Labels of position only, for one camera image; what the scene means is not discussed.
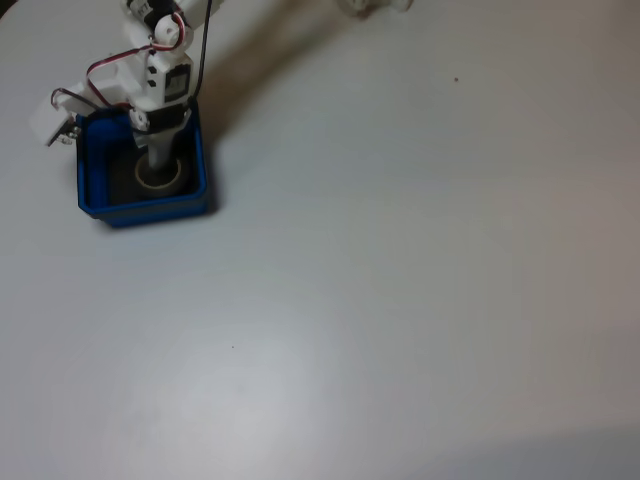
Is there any black tape roll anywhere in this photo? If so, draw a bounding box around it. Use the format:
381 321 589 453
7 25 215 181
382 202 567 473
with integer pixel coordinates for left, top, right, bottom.
133 152 188 197

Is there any blue square plastic box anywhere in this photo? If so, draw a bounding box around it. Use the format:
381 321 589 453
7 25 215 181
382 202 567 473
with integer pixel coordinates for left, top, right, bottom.
74 99 217 230

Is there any red white cable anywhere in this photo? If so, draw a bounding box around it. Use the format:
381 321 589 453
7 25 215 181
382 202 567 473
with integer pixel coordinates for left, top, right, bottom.
51 13 187 110

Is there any black cable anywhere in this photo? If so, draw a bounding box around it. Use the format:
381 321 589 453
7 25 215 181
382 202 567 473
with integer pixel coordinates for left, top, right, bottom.
192 0 215 99

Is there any white camera box with mount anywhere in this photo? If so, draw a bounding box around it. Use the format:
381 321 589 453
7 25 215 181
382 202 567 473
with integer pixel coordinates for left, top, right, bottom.
28 59 151 148

